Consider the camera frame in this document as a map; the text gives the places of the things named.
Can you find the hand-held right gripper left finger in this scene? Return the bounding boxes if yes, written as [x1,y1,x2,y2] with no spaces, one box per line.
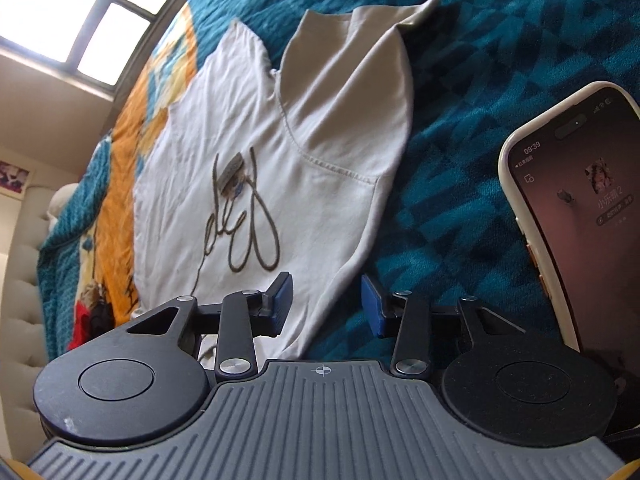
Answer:
[125,271,294,380]

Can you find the beige printed T-shirt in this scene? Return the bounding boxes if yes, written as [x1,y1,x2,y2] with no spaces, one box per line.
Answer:
[132,0,441,362]

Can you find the teal and orange printed blanket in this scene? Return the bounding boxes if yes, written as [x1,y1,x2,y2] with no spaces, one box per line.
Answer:
[37,0,640,362]

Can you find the red garment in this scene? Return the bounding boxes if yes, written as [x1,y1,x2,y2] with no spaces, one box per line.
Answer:
[67,305,94,352]

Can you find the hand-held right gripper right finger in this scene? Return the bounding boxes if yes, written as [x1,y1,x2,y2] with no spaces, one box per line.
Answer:
[361,274,526,377]

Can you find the wall poster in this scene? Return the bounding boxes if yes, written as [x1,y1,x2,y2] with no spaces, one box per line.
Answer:
[0,160,36,195]

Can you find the beige tufted headboard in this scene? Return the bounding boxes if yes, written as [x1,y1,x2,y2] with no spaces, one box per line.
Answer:
[0,186,72,462]

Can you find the smartphone in white case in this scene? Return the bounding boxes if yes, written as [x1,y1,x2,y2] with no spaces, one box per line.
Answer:
[498,81,640,363]

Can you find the tan garment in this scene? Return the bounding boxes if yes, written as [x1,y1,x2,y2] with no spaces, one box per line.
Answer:
[81,281,109,307]

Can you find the white pillow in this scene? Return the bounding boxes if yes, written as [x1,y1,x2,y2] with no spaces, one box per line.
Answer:
[46,182,82,232]

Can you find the dark-framed window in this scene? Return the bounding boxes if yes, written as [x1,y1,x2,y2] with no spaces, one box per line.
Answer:
[0,0,202,99]

